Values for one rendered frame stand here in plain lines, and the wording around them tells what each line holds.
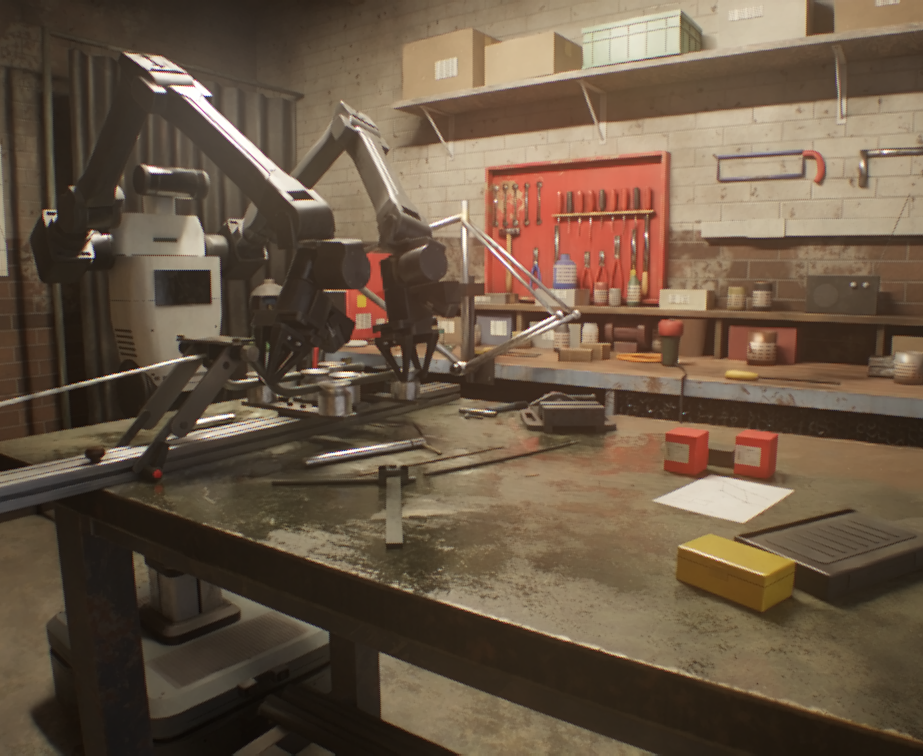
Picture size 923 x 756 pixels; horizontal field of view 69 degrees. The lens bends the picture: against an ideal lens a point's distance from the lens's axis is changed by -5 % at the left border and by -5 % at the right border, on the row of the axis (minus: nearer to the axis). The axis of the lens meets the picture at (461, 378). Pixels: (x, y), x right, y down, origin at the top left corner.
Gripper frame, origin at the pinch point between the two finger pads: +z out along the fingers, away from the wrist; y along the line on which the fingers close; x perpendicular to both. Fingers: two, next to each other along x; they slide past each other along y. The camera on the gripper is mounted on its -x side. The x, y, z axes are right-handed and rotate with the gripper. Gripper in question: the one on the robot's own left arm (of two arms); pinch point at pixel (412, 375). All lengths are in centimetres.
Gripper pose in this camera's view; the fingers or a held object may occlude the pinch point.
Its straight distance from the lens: 118.5
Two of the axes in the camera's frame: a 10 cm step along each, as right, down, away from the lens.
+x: -8.1, 0.9, 5.7
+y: 5.6, -1.2, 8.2
